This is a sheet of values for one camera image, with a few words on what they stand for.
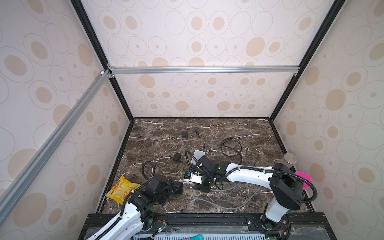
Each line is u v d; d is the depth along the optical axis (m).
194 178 0.72
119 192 0.81
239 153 1.00
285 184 0.45
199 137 1.09
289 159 0.81
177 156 0.97
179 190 0.83
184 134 1.10
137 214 0.53
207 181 0.70
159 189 0.64
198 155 0.98
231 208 0.78
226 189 0.85
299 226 0.73
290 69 0.91
